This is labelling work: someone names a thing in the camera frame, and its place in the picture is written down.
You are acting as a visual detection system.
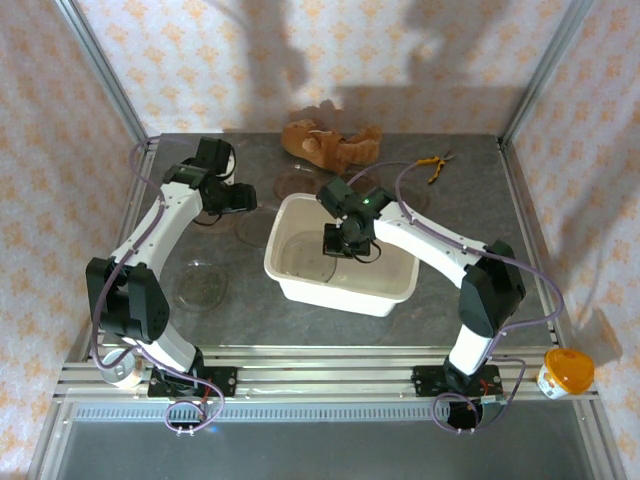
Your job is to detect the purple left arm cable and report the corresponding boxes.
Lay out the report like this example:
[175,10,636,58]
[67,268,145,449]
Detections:
[89,135,226,435]

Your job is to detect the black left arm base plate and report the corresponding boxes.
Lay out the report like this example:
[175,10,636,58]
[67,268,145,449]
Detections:
[147,366,239,400]

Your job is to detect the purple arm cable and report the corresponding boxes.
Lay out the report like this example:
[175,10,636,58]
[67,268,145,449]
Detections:
[347,160,565,435]
[89,135,226,435]

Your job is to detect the perforated metal vent strip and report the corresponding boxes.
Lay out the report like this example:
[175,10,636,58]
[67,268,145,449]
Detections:
[74,405,576,422]

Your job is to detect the yellow handled pliers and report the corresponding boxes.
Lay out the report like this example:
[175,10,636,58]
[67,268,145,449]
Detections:
[412,149,457,186]

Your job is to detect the cup with orange lid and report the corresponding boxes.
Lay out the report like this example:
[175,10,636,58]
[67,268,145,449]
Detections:
[536,347,596,400]

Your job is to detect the white plastic bin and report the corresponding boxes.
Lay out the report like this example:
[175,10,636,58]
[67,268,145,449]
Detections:
[263,192,421,318]

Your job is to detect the brown plush toy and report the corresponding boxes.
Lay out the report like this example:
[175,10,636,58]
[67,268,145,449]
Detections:
[280,99,384,176]

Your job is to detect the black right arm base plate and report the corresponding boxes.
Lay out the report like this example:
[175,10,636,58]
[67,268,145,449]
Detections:
[412,364,503,399]

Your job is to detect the aluminium side rail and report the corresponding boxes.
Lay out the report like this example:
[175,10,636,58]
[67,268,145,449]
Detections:
[497,139,564,349]
[64,137,161,361]

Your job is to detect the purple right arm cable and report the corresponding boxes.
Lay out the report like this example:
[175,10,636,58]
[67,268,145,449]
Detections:
[347,160,565,435]

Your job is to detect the aluminium frame post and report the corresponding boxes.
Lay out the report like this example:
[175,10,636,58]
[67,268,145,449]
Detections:
[497,0,599,149]
[53,0,154,146]

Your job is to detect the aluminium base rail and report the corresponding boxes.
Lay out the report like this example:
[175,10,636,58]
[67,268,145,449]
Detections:
[52,344,601,404]

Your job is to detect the brown tinted glass plate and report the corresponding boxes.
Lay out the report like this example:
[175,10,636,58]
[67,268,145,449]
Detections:
[272,169,321,199]
[192,212,241,236]

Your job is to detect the silver tin can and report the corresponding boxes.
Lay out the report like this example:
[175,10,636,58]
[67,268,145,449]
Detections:
[97,347,146,391]

